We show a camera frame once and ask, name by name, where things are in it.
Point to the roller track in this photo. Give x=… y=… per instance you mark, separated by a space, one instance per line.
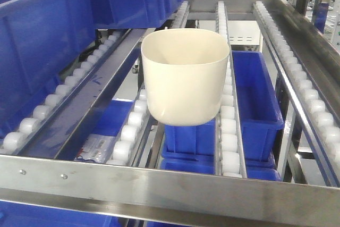
x=28 y=126
x=136 y=119
x=315 y=112
x=229 y=155

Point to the steel front shelf beam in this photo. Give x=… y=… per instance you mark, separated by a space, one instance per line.
x=166 y=196

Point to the blue crate lower left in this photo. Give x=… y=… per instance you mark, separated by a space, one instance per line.
x=113 y=117

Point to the middle roller track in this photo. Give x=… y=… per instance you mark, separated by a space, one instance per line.
x=229 y=155

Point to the blue crate below rollers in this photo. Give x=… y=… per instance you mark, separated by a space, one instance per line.
x=260 y=117

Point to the blue crate bottom stacked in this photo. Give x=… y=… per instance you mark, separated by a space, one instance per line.
x=263 y=170

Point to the far left roller track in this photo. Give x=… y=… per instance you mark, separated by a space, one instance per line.
x=28 y=126

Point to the right roller track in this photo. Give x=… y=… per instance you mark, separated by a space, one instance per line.
x=315 y=112

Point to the blue crate front left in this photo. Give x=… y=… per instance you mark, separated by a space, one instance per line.
x=39 y=38

